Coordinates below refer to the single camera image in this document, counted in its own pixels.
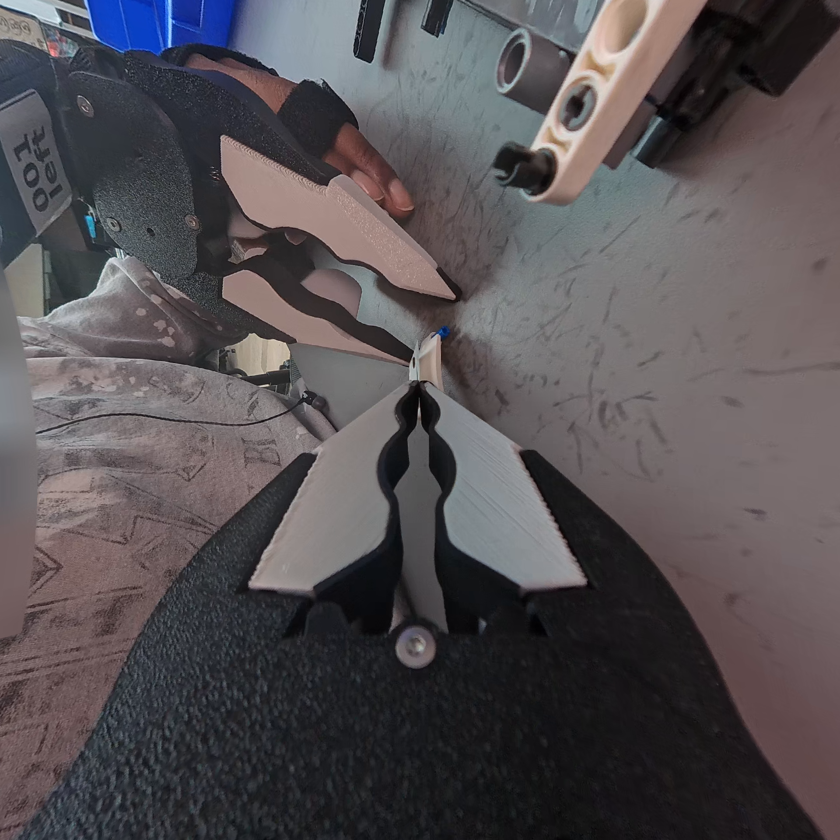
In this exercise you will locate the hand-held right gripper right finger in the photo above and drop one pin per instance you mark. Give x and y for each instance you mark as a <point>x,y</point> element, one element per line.
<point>512,518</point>

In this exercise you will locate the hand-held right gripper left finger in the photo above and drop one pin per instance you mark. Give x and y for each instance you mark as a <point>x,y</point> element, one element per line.
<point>321,518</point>

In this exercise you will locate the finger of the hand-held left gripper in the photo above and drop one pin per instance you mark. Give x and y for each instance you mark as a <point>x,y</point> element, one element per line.
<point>275,302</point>
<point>341,216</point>

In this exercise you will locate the white curved toy panel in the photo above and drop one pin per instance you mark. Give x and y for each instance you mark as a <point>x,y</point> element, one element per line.
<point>430,361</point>

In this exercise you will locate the grey black toy chassis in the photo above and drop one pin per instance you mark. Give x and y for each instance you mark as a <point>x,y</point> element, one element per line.
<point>610,98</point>

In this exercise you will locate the person's left forearm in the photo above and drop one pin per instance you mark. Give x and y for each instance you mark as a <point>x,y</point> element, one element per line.
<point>131,308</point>

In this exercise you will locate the grey desk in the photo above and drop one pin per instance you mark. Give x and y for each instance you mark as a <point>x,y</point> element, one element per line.
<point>656,394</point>

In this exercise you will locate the person's left hand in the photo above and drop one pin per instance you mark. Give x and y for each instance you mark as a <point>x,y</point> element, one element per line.
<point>374,177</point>

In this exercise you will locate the blue labelled storage bin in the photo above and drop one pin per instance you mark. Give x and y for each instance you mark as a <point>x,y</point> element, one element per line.
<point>131,19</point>

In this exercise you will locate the person's grey printed sweatshirt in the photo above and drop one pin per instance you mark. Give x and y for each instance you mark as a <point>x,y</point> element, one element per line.
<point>131,525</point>

